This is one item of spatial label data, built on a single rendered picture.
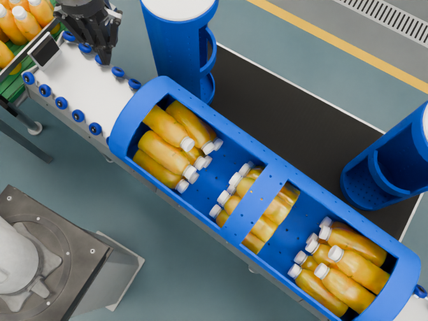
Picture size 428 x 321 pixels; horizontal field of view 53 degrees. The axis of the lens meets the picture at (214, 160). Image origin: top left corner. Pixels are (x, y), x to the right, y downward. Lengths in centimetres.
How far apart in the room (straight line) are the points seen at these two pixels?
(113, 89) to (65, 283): 67
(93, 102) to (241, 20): 144
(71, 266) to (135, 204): 113
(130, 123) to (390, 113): 183
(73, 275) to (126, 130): 43
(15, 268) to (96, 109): 63
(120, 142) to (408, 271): 82
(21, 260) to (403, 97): 224
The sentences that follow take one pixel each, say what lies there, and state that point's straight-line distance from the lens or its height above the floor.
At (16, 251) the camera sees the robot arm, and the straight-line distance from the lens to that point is 114.
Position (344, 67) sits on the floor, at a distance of 273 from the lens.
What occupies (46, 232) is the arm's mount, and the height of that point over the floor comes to 106.
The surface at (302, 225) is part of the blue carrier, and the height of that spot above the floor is 97.
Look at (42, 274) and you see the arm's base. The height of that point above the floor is 110.
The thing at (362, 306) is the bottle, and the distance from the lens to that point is 125.
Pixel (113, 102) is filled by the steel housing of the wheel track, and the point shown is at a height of 93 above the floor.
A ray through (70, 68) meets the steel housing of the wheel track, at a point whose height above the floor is 93.
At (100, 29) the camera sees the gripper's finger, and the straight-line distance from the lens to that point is 88.
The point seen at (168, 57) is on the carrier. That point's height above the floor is 76.
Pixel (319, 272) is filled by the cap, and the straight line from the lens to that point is 123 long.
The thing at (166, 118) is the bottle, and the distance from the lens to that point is 124.
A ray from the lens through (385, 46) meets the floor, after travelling 288.
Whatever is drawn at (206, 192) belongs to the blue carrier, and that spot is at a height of 97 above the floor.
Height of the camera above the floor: 231
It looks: 75 degrees down
